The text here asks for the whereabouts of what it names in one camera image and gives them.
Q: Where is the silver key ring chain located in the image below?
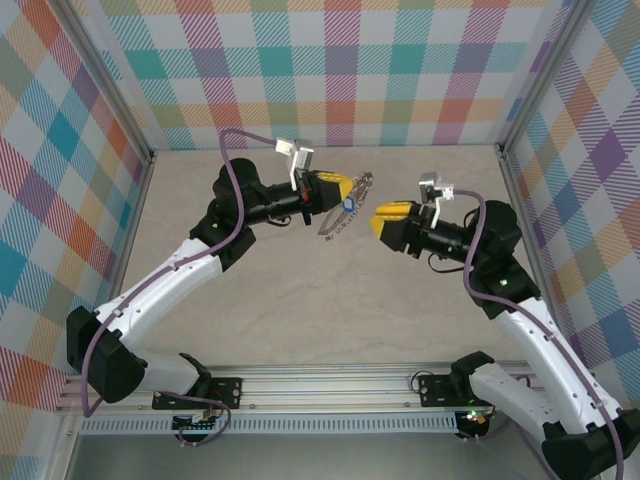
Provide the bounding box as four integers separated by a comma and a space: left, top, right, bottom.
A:
319, 169, 376, 244

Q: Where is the grey metal panel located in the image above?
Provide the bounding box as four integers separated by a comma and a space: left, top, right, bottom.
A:
64, 432, 551, 480

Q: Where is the thin black right gripper cable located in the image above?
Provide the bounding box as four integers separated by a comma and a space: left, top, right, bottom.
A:
428, 252, 470, 275

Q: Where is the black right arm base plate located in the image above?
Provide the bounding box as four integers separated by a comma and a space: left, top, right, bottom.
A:
418, 373, 481, 407

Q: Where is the aluminium frame post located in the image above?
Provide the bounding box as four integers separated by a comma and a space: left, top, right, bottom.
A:
497, 0, 596, 159
58, 0, 157, 162

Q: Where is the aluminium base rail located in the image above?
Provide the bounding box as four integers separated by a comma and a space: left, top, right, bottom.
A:
57, 362, 539, 416

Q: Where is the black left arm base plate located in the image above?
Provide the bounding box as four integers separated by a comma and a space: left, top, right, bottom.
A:
152, 377, 245, 411

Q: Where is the white slotted cable duct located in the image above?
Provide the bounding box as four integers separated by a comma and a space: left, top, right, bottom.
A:
79, 412, 459, 435

